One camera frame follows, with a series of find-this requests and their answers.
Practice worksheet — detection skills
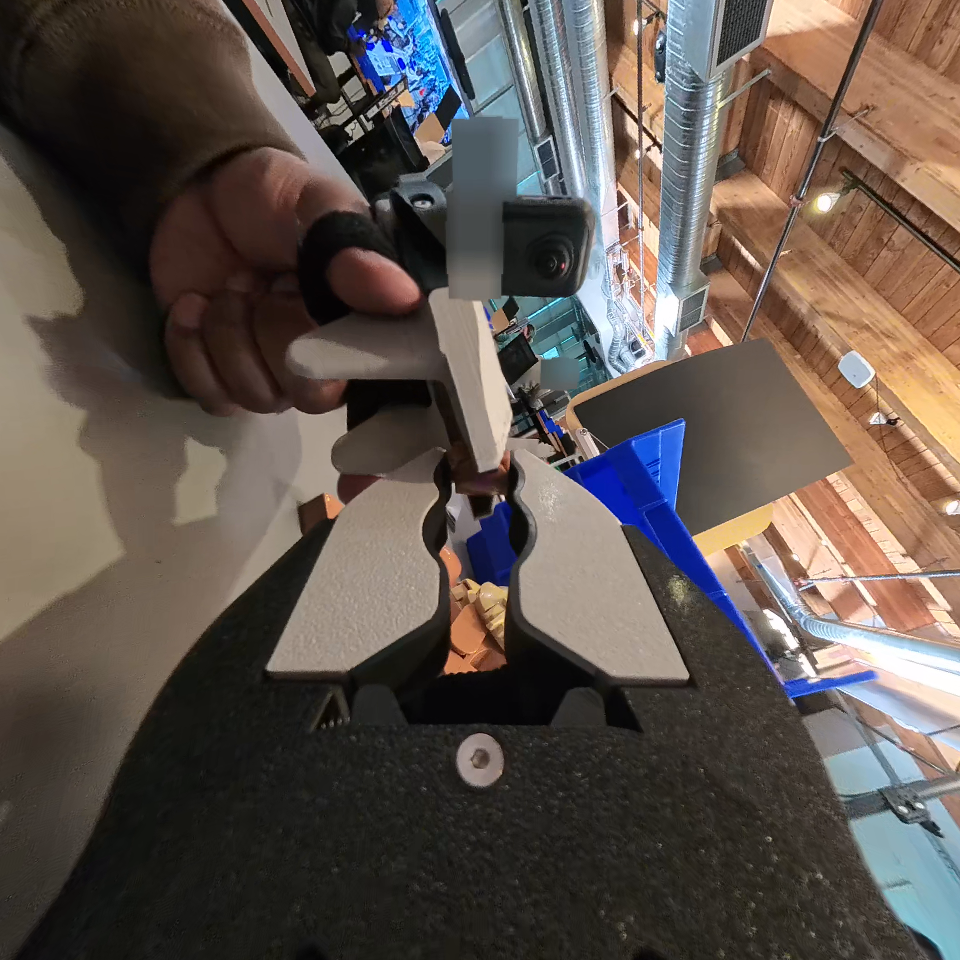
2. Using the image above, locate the small orange brick assembly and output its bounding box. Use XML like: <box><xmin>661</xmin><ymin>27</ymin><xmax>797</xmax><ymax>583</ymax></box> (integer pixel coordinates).
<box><xmin>455</xmin><ymin>462</ymin><xmax>511</xmax><ymax>514</ymax></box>

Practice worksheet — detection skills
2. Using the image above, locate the small brown brick piece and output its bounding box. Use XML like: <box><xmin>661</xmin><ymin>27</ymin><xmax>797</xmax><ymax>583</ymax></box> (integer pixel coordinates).
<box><xmin>296</xmin><ymin>489</ymin><xmax>349</xmax><ymax>537</ymax></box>

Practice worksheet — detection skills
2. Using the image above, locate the person's left hand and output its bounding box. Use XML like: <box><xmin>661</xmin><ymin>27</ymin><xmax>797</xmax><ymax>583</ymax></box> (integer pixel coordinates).
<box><xmin>150</xmin><ymin>147</ymin><xmax>424</xmax><ymax>507</ymax></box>

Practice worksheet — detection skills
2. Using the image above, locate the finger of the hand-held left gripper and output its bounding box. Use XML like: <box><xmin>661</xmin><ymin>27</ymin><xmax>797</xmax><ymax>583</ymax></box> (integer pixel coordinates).
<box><xmin>285</xmin><ymin>285</ymin><xmax>519</xmax><ymax>478</ymax></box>
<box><xmin>330</xmin><ymin>402</ymin><xmax>454</xmax><ymax>478</ymax></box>

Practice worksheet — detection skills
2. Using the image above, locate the grey desk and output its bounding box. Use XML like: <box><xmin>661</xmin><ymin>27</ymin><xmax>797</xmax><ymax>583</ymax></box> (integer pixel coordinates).
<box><xmin>0</xmin><ymin>128</ymin><xmax>451</xmax><ymax>960</ymax></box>

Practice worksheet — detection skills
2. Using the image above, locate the black board with wooden edge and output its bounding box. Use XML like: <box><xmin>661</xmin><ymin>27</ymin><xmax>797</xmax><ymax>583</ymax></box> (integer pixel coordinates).
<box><xmin>570</xmin><ymin>338</ymin><xmax>853</xmax><ymax>553</ymax></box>

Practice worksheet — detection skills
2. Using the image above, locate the black computer monitor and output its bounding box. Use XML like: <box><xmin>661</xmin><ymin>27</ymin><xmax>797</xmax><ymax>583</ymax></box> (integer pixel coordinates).
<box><xmin>353</xmin><ymin>0</ymin><xmax>474</xmax><ymax>99</ymax></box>

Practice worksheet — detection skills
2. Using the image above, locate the tan brown brick toy figure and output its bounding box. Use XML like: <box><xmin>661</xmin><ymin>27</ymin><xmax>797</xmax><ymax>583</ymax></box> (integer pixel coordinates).
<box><xmin>435</xmin><ymin>543</ymin><xmax>514</xmax><ymax>679</ymax></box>

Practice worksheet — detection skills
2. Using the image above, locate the person's left forearm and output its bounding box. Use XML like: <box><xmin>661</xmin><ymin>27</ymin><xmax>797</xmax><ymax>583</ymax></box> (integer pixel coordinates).
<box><xmin>0</xmin><ymin>0</ymin><xmax>309</xmax><ymax>271</ymax></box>

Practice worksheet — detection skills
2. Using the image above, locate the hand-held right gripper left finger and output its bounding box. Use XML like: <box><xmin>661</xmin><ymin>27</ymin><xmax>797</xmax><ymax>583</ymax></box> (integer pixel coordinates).
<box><xmin>264</xmin><ymin>455</ymin><xmax>453</xmax><ymax>685</ymax></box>

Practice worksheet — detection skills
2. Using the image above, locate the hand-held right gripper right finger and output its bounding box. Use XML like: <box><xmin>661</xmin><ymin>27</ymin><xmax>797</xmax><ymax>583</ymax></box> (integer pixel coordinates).
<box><xmin>507</xmin><ymin>449</ymin><xmax>693</xmax><ymax>690</ymax></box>

